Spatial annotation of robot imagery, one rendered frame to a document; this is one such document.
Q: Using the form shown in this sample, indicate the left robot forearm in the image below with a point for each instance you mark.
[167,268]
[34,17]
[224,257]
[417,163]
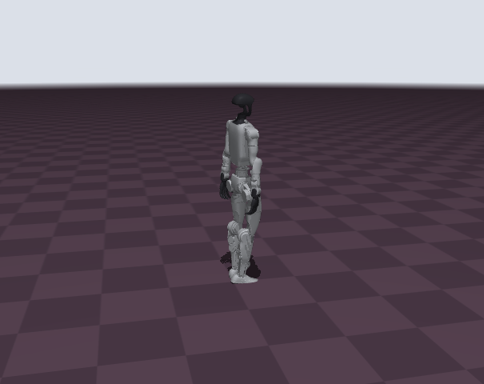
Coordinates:
[226,165]

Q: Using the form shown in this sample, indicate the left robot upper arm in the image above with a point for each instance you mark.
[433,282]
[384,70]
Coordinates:
[226,150]

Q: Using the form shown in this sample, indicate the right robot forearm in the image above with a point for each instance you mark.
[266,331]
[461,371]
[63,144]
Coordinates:
[255,175]

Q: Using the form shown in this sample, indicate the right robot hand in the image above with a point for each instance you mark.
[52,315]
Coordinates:
[255,202]

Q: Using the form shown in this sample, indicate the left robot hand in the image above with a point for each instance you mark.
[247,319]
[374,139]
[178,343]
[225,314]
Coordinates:
[223,188]

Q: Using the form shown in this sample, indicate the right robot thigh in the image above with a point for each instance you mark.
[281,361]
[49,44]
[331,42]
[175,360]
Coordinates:
[251,220]

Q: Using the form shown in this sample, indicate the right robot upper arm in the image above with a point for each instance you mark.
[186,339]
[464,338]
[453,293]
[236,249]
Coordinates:
[252,135]

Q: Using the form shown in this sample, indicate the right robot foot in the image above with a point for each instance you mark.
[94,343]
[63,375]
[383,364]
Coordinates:
[247,279]

